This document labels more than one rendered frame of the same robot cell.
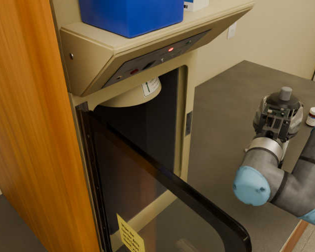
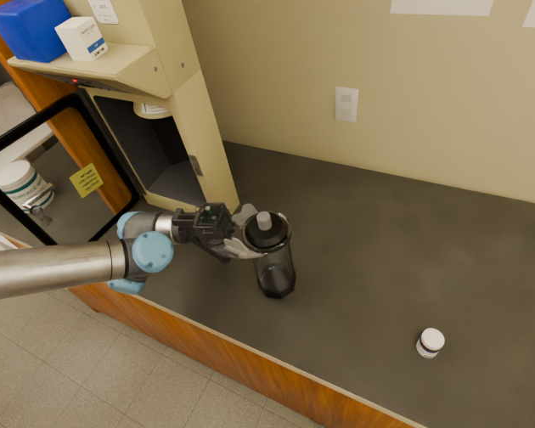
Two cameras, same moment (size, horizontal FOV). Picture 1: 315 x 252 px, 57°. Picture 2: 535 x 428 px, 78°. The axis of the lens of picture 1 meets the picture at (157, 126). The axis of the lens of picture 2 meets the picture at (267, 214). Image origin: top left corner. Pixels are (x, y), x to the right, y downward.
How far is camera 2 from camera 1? 1.04 m
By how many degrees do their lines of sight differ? 59
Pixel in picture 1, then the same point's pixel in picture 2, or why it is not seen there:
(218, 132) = (329, 232)
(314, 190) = not seen: hidden behind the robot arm
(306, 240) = not seen: outside the picture
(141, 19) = (16, 51)
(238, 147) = (309, 256)
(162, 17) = (29, 55)
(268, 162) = (142, 224)
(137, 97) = (137, 109)
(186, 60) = (165, 104)
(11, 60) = not seen: hidden behind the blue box
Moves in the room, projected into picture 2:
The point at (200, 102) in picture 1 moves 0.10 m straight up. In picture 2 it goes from (391, 198) to (397, 175)
